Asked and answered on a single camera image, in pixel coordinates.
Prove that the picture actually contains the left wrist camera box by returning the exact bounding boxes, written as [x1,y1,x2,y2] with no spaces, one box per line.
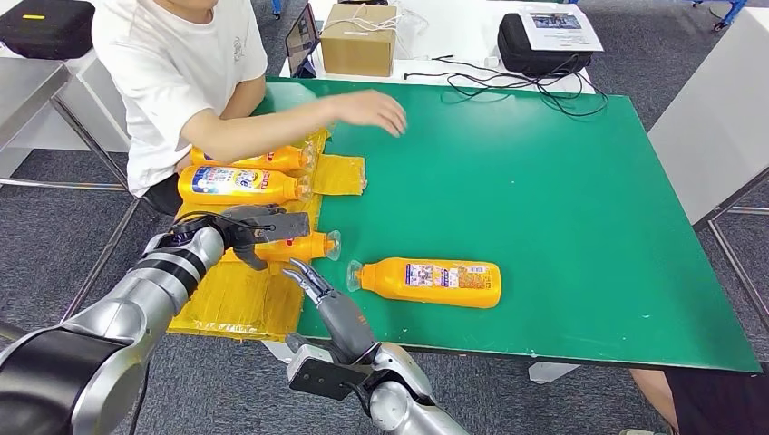
[255,211,312,245]

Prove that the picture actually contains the grey table with metal legs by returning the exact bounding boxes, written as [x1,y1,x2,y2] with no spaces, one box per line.
[648,6,769,332]

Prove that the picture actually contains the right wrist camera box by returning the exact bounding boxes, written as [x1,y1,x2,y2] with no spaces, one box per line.
[286,344,376,402]

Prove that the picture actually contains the white table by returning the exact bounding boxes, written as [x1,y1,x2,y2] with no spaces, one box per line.
[279,0,597,95]

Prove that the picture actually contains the person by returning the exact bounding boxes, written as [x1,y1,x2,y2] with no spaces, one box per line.
[91,0,408,218]
[628,367,769,435]

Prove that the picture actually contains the black cable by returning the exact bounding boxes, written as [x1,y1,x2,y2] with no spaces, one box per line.
[404,71,609,119]
[432,54,594,97]

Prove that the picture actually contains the white string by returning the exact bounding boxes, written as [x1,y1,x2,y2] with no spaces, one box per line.
[321,5,432,37]

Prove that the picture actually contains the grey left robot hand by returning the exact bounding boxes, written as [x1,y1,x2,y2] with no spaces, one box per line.
[219,203,288,272]

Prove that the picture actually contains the grey metal frame table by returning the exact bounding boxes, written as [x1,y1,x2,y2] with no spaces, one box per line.
[0,56,142,341]

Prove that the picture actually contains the black zip case with paper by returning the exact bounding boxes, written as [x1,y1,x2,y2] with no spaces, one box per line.
[497,13,594,77]

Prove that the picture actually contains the black tablet on stand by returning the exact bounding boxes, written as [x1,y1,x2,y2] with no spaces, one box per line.
[284,3,321,79]

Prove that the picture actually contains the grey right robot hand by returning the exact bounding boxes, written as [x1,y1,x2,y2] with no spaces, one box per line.
[282,257,381,365]

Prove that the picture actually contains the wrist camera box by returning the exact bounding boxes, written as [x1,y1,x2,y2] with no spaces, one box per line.
[255,211,312,245]
[286,344,376,402]

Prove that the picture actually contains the orange detergent bottle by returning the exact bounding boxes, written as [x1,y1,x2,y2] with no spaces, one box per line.
[222,230,343,266]
[190,142,317,174]
[346,257,502,310]
[177,165,312,207]

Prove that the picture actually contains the printed paper sheet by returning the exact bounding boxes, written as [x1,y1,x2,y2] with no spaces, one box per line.
[518,5,605,53]

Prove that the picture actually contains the blue metal frame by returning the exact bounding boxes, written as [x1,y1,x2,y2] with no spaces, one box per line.
[690,0,749,31]

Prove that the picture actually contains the white table support block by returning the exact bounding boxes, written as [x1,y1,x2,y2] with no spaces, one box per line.
[528,362,582,386]
[262,341,297,364]

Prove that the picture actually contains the brown cardboard box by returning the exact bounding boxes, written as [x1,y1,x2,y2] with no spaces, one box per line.
[319,4,399,78]

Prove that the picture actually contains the yellow taped cardboard mat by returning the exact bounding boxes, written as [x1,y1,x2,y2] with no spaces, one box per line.
[168,129,366,343]

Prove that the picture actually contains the black case with yellow tag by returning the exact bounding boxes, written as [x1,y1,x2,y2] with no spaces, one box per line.
[0,0,96,62]

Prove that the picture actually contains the person's right hand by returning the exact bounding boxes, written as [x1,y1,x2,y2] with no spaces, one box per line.
[326,89,408,139]

